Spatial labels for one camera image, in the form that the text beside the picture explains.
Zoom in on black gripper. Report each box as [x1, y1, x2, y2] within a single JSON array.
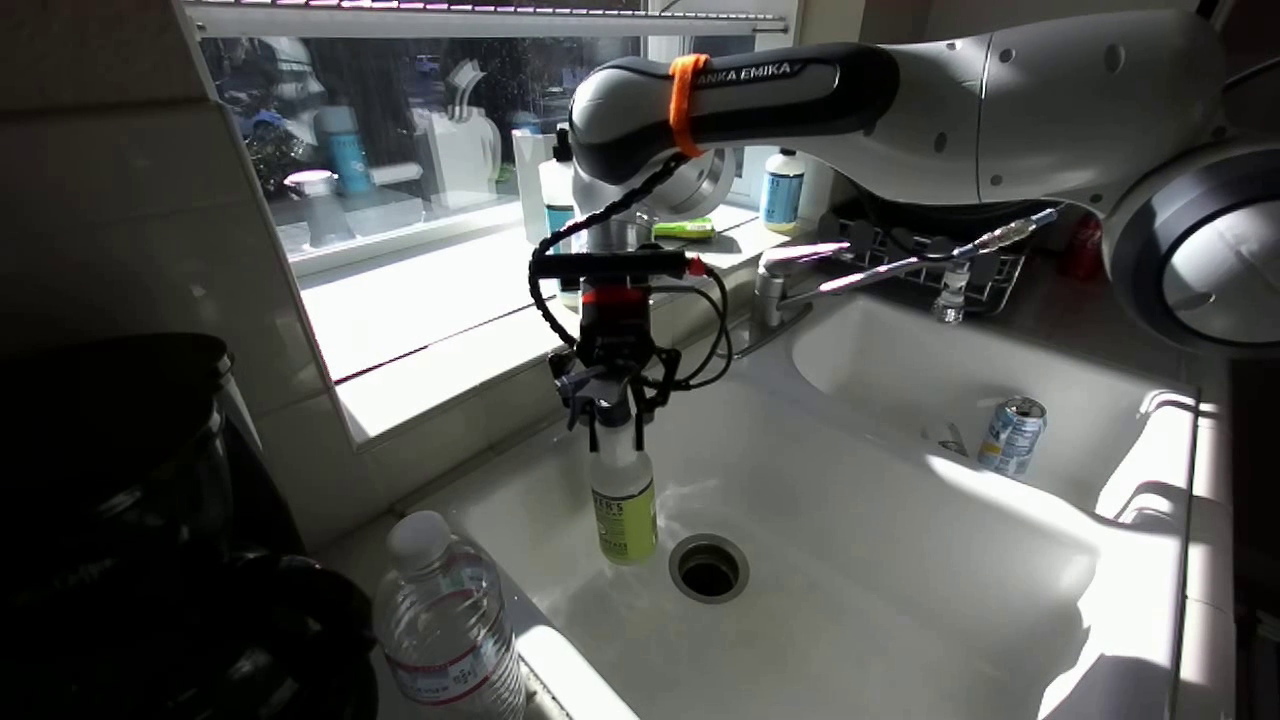
[[534, 249, 705, 454]]

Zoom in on green label spray bottle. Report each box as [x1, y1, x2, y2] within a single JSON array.
[[589, 426, 662, 564]]

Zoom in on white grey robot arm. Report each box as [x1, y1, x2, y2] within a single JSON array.
[[567, 10, 1280, 356]]

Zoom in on teal label soap bottle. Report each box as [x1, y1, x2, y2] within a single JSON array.
[[542, 128, 575, 238]]

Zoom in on white soap pump bottle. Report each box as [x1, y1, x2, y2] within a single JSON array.
[[760, 150, 805, 232]]

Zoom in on clear plastic water bottle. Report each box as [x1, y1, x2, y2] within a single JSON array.
[[371, 512, 528, 720]]

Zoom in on white double basin sink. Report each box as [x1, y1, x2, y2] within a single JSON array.
[[449, 299, 1196, 720]]

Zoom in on chrome sink faucet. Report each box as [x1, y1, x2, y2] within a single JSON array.
[[729, 241, 969, 354]]

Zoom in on green sponge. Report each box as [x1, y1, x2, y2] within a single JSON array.
[[657, 221, 718, 244]]

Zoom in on left basin drain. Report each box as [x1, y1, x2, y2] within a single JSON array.
[[669, 537, 750, 603]]

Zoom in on metal dish drying rack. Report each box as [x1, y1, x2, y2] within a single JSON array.
[[831, 198, 1063, 319]]

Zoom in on blue white soda can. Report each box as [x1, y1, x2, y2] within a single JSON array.
[[979, 395, 1047, 477]]

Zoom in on black coffee maker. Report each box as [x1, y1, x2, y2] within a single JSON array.
[[0, 334, 382, 720]]

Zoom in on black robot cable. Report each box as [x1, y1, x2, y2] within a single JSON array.
[[524, 151, 740, 395]]

